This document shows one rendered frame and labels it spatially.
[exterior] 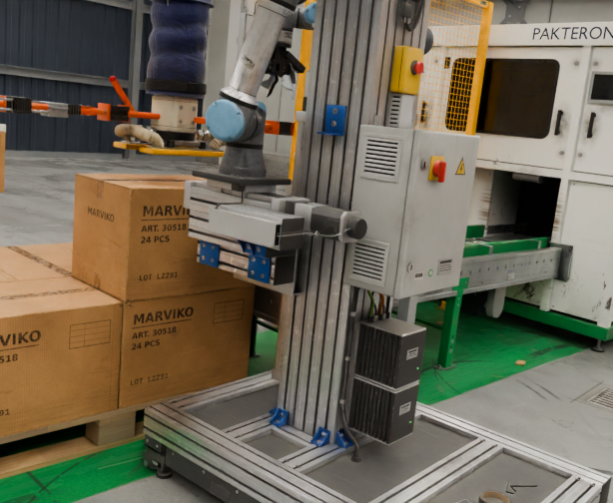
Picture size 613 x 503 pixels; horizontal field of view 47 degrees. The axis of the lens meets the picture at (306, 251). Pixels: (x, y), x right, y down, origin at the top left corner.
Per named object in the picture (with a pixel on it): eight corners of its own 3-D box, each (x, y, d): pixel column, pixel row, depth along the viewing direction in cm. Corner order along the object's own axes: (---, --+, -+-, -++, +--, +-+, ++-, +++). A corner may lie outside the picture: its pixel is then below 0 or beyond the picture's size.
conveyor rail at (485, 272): (550, 275, 447) (555, 246, 444) (557, 276, 444) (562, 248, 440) (282, 322, 286) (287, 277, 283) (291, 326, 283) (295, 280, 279)
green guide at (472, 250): (541, 250, 450) (544, 236, 449) (557, 252, 443) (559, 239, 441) (381, 268, 339) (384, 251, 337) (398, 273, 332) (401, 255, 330)
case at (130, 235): (198, 264, 313) (204, 175, 306) (256, 285, 286) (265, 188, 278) (71, 275, 271) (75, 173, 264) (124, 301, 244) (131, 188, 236)
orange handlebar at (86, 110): (225, 126, 286) (226, 117, 286) (273, 132, 265) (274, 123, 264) (-10, 108, 223) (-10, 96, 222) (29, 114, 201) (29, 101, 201)
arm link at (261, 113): (269, 145, 224) (273, 101, 221) (255, 145, 211) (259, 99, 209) (234, 141, 227) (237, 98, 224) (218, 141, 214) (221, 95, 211)
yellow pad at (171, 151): (215, 155, 276) (216, 142, 275) (231, 158, 269) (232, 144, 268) (138, 152, 253) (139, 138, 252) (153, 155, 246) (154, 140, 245)
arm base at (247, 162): (276, 177, 222) (279, 146, 220) (241, 177, 211) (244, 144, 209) (243, 171, 232) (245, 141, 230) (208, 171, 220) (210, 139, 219)
